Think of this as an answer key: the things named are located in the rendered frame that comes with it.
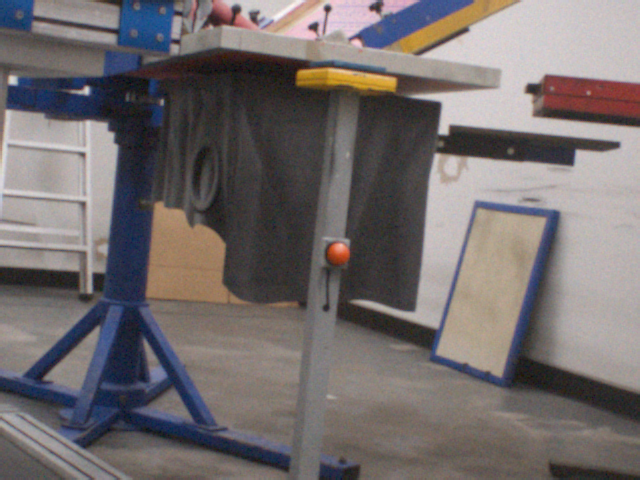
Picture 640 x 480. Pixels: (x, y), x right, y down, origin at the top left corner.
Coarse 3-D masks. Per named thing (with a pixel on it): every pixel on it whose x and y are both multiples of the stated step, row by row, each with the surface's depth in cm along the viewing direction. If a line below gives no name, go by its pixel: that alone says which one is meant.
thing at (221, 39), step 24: (192, 48) 238; (216, 48) 227; (240, 48) 226; (264, 48) 227; (288, 48) 229; (312, 48) 231; (336, 48) 233; (360, 48) 235; (408, 72) 240; (432, 72) 242; (456, 72) 244; (480, 72) 246
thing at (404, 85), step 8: (296, 80) 270; (400, 80) 251; (408, 80) 250; (416, 80) 248; (424, 80) 247; (400, 88) 267; (408, 88) 265; (416, 88) 264; (424, 88) 262; (432, 88) 260; (440, 88) 259; (448, 88) 257; (456, 88) 255
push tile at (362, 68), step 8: (312, 64) 217; (320, 64) 214; (328, 64) 211; (336, 64) 209; (344, 64) 210; (352, 64) 210; (360, 64) 211; (368, 64) 212; (360, 72) 217; (368, 72) 216; (376, 72) 214; (384, 72) 213
